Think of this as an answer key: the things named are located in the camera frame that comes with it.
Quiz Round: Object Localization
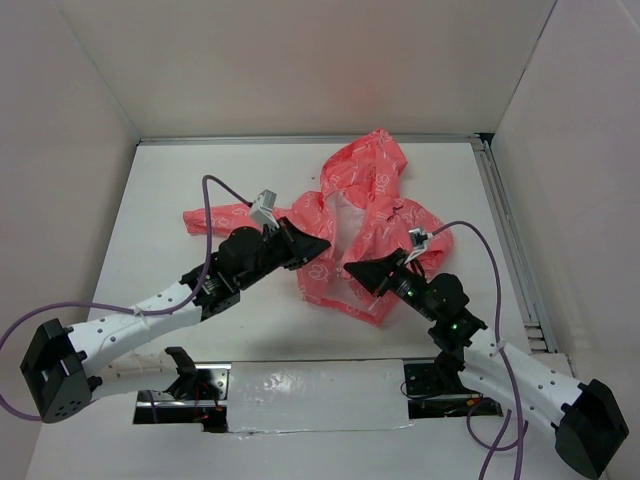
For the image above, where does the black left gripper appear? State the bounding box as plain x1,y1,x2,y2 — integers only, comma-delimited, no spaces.
236,216,330,291

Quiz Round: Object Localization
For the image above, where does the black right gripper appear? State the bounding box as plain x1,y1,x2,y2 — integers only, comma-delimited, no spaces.
345,247,440,321

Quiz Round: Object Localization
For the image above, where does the pink hooded jacket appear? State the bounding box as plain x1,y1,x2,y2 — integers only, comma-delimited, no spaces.
181,127,456,328

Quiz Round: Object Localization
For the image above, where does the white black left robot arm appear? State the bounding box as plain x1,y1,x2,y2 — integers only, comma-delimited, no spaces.
20,217,331,424

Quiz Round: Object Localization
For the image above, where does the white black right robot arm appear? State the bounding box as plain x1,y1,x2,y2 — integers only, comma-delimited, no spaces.
344,249,629,479

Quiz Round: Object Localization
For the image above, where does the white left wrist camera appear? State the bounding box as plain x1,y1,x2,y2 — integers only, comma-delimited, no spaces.
249,189,279,230

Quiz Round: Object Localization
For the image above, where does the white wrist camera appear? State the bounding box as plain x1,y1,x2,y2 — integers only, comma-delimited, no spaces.
249,189,279,230
405,227,433,264

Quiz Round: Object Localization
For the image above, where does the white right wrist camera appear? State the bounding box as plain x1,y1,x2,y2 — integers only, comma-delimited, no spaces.
405,227,433,264

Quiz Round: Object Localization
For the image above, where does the silver base rail with tape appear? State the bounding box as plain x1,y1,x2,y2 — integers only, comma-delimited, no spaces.
133,359,502,435

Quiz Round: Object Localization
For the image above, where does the aluminium frame rail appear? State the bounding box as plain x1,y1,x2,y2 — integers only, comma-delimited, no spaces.
120,134,561,361

